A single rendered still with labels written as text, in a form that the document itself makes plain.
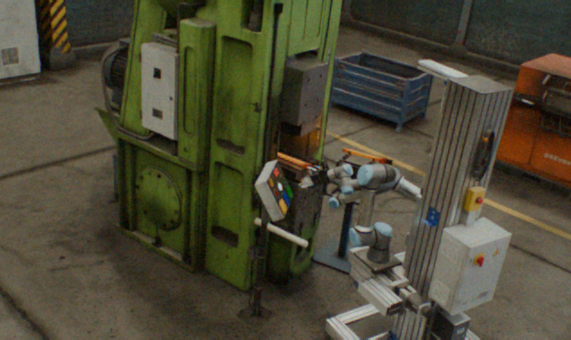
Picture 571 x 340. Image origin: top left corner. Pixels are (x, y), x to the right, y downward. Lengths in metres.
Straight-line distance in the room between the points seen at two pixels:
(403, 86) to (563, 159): 2.11
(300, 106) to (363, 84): 4.13
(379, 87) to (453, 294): 4.90
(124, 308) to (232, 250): 0.88
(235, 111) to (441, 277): 1.79
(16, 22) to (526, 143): 6.49
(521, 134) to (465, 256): 4.10
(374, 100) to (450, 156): 4.84
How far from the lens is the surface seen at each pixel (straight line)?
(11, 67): 8.99
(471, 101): 3.34
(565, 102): 7.06
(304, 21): 4.26
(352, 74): 8.35
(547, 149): 7.40
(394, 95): 8.09
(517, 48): 11.76
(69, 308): 4.74
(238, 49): 4.18
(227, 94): 4.32
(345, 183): 3.93
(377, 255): 3.87
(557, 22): 11.47
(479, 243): 3.53
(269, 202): 3.88
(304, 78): 4.15
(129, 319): 4.60
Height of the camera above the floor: 2.97
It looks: 26 degrees down
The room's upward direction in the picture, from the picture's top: 6 degrees clockwise
